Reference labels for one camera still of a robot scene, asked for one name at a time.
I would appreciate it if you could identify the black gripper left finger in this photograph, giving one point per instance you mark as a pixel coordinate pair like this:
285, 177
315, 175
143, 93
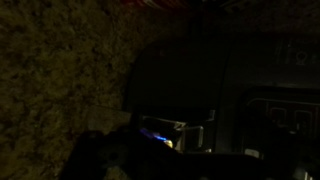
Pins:
120, 156

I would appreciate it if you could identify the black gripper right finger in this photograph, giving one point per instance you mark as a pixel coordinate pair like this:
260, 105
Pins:
283, 146

